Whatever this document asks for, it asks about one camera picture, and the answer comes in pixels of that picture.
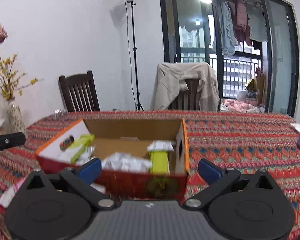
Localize lime green snack packet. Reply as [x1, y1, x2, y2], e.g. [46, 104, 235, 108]
[149, 151, 170, 174]

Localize floral ceramic vase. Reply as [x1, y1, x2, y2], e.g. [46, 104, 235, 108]
[7, 99, 27, 136]

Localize white grey snack packet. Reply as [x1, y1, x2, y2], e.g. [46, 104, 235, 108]
[102, 152, 152, 173]

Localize orange cardboard box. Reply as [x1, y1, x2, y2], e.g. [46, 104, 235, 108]
[36, 119, 189, 201]

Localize white pink packet on table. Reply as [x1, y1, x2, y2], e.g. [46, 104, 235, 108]
[0, 177, 27, 208]

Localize yellow flower branches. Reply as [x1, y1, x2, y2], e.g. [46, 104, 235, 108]
[0, 54, 44, 102]

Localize patterned red tablecloth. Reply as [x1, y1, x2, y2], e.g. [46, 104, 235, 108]
[0, 111, 300, 239]

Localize pink plush pile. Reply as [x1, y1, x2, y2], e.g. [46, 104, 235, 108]
[223, 99, 255, 113]

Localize chair with beige jacket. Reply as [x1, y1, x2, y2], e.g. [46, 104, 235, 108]
[168, 79, 200, 111]

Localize dark wooden chair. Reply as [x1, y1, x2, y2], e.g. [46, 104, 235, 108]
[59, 70, 100, 112]

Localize beige jacket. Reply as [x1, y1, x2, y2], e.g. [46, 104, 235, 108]
[150, 62, 220, 112]

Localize hanging light blue garment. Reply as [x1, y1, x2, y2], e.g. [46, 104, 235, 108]
[216, 0, 238, 56]

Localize black framed sliding door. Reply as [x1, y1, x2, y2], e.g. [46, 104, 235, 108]
[160, 0, 299, 116]

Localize hanging pink garment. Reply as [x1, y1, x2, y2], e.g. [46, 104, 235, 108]
[228, 0, 253, 46]

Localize studio light on stand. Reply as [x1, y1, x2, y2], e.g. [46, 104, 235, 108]
[125, 0, 144, 111]

